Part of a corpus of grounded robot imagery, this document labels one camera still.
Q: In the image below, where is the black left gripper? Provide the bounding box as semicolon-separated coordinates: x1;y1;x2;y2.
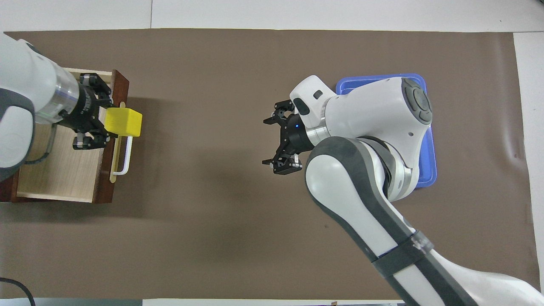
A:
59;73;118;150

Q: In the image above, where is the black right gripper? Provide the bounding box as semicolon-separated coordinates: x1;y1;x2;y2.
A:
262;99;317;176

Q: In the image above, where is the yellow cube block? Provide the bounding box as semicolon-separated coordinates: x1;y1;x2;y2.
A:
104;107;143;138

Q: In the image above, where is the wooden drawer with white handle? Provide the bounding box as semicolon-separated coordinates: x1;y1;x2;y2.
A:
16;68;133;204

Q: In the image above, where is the dark wooden cabinet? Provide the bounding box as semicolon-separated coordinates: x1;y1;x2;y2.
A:
0;168;20;203

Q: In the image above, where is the brown paper mat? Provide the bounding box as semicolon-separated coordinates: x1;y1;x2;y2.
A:
3;28;540;300

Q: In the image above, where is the blue plastic tray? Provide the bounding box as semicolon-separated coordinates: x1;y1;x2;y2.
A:
335;73;438;188

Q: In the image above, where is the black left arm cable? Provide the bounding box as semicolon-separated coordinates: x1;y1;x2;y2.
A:
0;122;59;306

